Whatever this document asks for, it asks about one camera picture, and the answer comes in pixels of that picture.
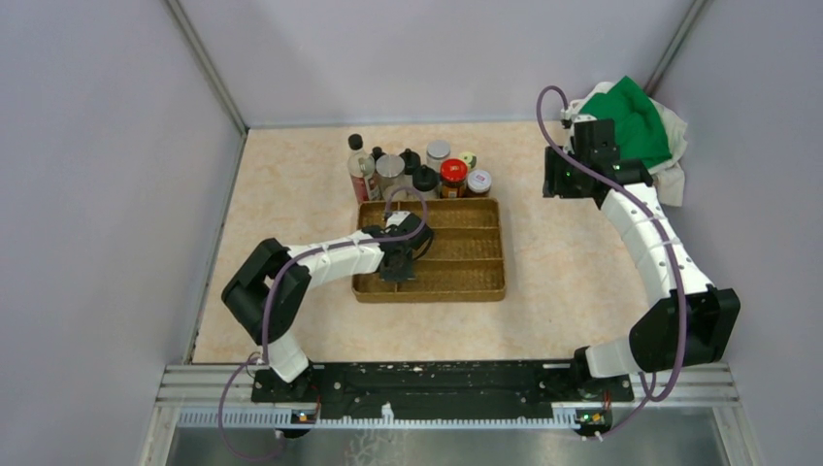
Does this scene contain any woven bamboo divided tray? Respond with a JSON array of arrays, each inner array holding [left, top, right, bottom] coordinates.
[[351, 198, 507, 304]]

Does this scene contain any tall glass sauce bottle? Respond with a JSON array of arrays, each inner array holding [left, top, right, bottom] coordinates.
[[347, 133, 380, 204]]

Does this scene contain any red lid sauce jar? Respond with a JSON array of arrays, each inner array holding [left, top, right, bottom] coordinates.
[[440, 158, 469, 199]]

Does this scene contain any silver lid jar blue label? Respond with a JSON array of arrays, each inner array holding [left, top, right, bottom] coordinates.
[[425, 140, 451, 173]]

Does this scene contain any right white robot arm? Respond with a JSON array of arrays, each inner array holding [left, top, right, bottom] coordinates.
[[543, 117, 741, 400]]

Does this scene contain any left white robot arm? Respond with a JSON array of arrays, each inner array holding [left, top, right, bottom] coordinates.
[[221, 214, 435, 402]]

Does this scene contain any green cloth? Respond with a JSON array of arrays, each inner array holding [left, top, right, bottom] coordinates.
[[578, 76, 673, 170]]

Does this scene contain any black cap shaker front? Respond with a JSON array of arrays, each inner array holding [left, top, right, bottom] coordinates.
[[411, 165, 440, 200]]

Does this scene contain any black cap shaker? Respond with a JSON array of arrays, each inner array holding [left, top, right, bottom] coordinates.
[[400, 148, 421, 176], [411, 165, 440, 200]]

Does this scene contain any white cloth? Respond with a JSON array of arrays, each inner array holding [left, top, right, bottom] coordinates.
[[567, 82, 688, 207]]

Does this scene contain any clear jar silver lid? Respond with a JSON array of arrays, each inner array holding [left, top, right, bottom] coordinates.
[[376, 154, 406, 200]]

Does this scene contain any black cap shaker rear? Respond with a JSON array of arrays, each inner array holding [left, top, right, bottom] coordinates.
[[400, 148, 421, 176]]

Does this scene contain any small black cap bottle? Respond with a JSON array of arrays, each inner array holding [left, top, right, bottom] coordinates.
[[371, 147, 385, 161]]

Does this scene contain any white lid dark jar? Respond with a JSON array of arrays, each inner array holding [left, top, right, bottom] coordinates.
[[466, 169, 492, 198]]

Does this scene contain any yellow lid small bottle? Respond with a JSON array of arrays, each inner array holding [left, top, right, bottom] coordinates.
[[458, 151, 477, 171]]

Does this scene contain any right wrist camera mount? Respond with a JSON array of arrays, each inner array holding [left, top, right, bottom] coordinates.
[[561, 107, 597, 129]]

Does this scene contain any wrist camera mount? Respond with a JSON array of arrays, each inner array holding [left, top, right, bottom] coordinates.
[[561, 107, 597, 129], [383, 211, 420, 236]]

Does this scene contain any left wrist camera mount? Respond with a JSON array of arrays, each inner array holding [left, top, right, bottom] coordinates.
[[383, 211, 420, 236]]

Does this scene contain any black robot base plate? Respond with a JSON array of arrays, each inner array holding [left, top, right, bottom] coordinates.
[[251, 359, 635, 421]]

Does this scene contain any aluminium frame rail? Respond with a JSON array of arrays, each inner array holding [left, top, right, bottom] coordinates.
[[140, 359, 762, 465]]

